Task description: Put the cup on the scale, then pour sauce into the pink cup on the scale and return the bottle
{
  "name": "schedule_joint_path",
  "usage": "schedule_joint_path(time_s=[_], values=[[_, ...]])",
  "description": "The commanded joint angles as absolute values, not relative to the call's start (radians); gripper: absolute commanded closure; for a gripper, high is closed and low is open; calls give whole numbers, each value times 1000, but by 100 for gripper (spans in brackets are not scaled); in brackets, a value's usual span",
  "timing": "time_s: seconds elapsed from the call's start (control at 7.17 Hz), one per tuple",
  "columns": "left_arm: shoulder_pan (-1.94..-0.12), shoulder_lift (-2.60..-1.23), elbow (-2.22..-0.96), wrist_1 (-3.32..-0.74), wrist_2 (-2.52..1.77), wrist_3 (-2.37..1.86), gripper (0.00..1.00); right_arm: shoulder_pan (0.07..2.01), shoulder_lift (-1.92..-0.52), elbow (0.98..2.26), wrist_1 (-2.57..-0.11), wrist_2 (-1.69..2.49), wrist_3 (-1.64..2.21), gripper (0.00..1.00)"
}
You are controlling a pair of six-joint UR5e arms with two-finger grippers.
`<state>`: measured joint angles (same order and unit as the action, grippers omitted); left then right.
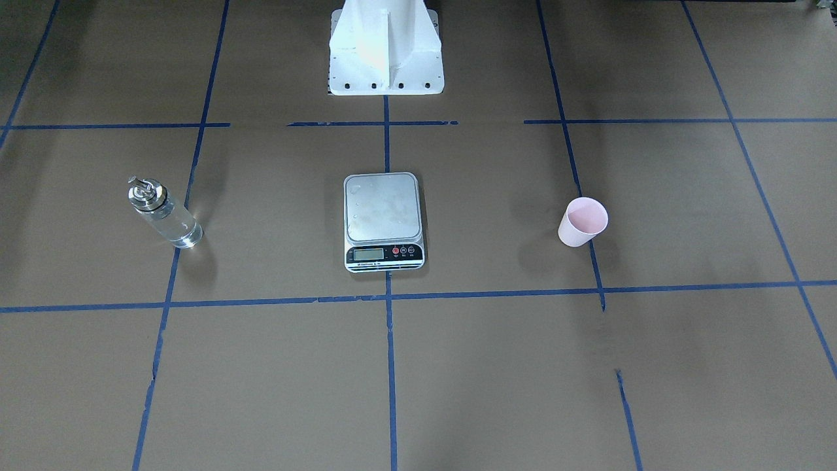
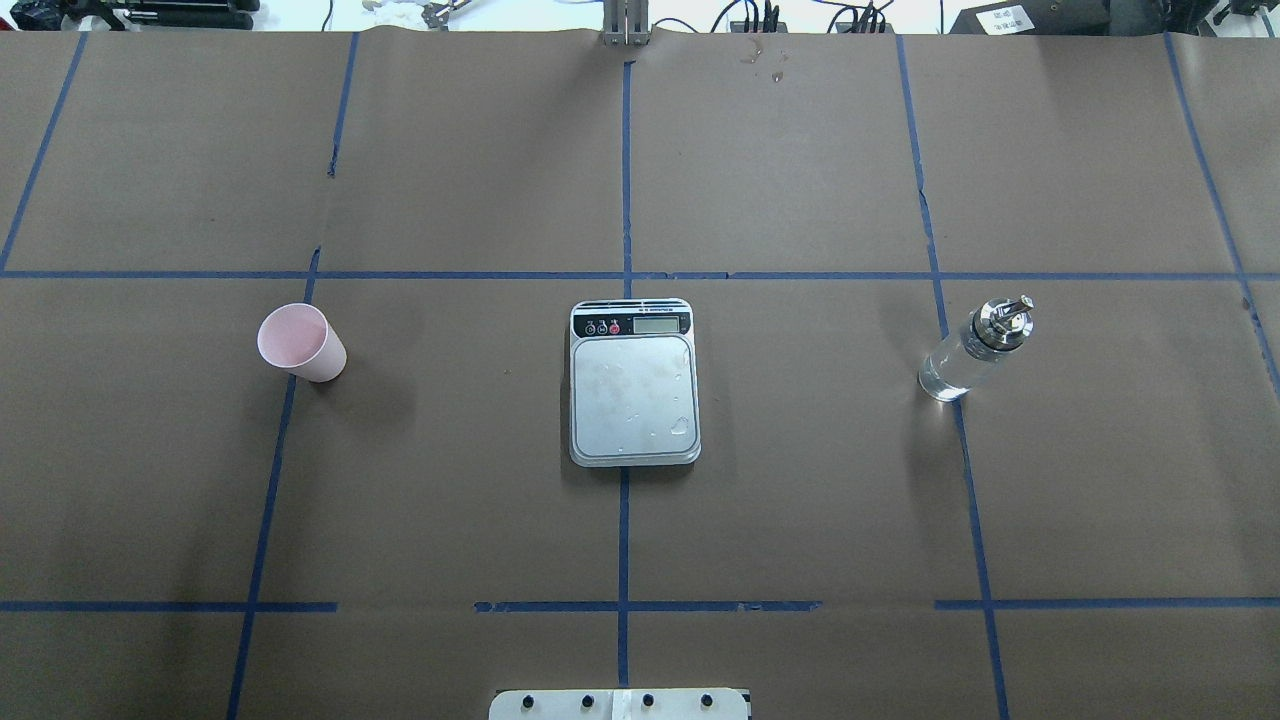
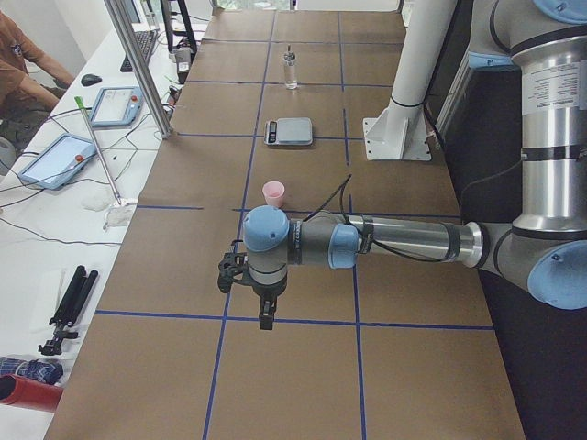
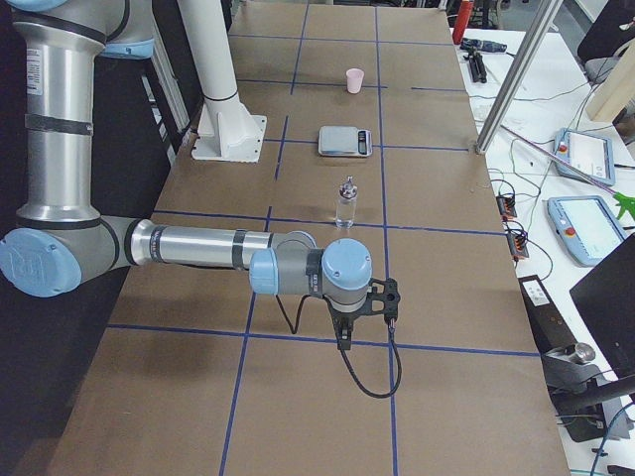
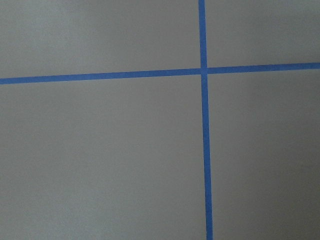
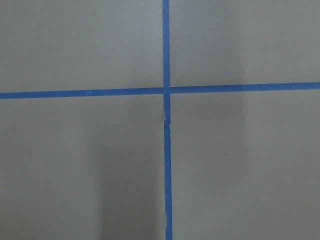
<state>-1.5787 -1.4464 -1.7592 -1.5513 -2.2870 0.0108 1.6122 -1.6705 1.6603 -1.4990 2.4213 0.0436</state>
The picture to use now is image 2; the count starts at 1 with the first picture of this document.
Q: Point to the clear glass sauce bottle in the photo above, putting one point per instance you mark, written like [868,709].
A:
[993,333]

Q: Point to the black box white label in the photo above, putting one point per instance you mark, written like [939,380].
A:
[1005,18]

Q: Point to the pink plastic cup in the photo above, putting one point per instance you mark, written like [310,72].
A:
[299,339]

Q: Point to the silver digital kitchen scale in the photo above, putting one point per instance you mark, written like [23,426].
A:
[633,374]

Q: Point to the aluminium frame post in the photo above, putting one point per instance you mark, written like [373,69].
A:
[626,23]

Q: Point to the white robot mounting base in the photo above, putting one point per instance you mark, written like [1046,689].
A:
[623,703]

